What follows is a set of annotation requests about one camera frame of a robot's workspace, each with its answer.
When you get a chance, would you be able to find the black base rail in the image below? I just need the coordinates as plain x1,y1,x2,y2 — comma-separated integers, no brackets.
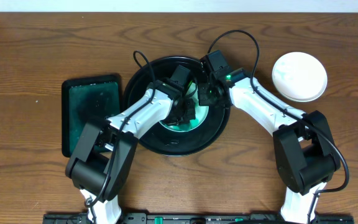
42,211,355,224

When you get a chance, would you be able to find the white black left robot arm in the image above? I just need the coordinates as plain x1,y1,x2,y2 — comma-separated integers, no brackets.
65,79,193,223

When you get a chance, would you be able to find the green yellow scrub sponge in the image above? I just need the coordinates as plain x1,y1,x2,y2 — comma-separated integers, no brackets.
165,123,193,132

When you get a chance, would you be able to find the pale green plate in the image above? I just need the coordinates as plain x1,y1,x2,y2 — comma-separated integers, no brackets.
159,83,209,130

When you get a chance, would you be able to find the white plate smeared green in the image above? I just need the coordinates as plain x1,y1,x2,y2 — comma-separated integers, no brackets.
272,52,328,102

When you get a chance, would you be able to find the dark green rectangular tray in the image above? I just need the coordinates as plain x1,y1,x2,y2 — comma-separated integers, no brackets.
62,73,122,157

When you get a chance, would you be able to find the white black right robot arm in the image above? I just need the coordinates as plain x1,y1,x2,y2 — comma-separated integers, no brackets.
198,68,343,223

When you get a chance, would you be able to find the round black tray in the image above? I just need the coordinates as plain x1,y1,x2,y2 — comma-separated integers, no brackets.
124,56,230,156

